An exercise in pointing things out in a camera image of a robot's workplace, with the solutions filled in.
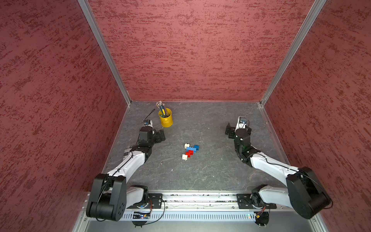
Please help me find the left aluminium corner post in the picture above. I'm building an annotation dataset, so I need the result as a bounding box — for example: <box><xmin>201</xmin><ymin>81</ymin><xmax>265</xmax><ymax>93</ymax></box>
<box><xmin>78</xmin><ymin>0</ymin><xmax>132</xmax><ymax>106</ymax></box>

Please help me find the bundle of coloured pencils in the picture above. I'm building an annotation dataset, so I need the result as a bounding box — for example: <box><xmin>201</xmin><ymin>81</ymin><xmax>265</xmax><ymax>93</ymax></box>
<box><xmin>156</xmin><ymin>101</ymin><xmax>169</xmax><ymax>118</ymax></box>

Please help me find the yellow pencil cup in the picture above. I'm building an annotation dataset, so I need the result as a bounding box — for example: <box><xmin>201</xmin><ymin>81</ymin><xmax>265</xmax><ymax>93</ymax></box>
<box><xmin>158</xmin><ymin>108</ymin><xmax>173</xmax><ymax>128</ymax></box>

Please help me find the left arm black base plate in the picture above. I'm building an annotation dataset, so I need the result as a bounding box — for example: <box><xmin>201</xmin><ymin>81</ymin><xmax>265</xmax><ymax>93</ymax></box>
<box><xmin>133</xmin><ymin>193</ymin><xmax>163</xmax><ymax>209</ymax></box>

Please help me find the aluminium corner post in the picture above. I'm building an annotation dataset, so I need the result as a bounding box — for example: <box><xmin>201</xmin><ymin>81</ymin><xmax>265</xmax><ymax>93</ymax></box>
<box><xmin>260</xmin><ymin>0</ymin><xmax>327</xmax><ymax>107</ymax></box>
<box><xmin>78</xmin><ymin>0</ymin><xmax>132</xmax><ymax>106</ymax></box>

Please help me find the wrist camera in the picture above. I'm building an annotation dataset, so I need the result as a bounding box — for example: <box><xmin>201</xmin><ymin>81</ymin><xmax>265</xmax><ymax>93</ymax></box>
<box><xmin>144</xmin><ymin>119</ymin><xmax>153</xmax><ymax>127</ymax></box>
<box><xmin>237</xmin><ymin>117</ymin><xmax>248</xmax><ymax>129</ymax></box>

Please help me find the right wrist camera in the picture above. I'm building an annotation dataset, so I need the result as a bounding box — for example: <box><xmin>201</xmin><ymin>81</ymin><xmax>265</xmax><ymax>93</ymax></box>
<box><xmin>237</xmin><ymin>117</ymin><xmax>248</xmax><ymax>129</ymax></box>

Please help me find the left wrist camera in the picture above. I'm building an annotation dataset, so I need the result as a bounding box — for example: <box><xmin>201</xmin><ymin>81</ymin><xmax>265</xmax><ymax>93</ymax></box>
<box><xmin>144</xmin><ymin>119</ymin><xmax>153</xmax><ymax>127</ymax></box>

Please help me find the long blue lego brick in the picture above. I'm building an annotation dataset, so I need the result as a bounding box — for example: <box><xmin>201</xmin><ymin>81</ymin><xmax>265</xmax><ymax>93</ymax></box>
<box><xmin>186</xmin><ymin>147</ymin><xmax>197</xmax><ymax>152</ymax></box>

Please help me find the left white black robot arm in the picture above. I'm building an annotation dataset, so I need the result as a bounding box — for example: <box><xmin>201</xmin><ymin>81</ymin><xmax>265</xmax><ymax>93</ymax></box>
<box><xmin>86</xmin><ymin>119</ymin><xmax>165</xmax><ymax>221</ymax></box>

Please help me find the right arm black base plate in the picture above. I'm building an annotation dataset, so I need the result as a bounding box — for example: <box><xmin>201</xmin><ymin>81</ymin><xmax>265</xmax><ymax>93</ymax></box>
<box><xmin>236</xmin><ymin>193</ymin><xmax>277</xmax><ymax>210</ymax></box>

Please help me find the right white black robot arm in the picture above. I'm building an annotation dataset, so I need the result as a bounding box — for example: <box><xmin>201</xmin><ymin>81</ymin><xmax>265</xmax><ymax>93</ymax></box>
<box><xmin>225</xmin><ymin>117</ymin><xmax>333</xmax><ymax>219</ymax></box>

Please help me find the right aluminium corner post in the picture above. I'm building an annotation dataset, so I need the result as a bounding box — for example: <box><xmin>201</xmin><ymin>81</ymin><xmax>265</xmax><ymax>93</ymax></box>
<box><xmin>260</xmin><ymin>0</ymin><xmax>327</xmax><ymax>107</ymax></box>

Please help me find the aluminium front rail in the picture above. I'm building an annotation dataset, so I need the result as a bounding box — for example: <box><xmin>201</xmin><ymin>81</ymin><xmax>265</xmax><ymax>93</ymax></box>
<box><xmin>127</xmin><ymin>186</ymin><xmax>311</xmax><ymax>213</ymax></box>

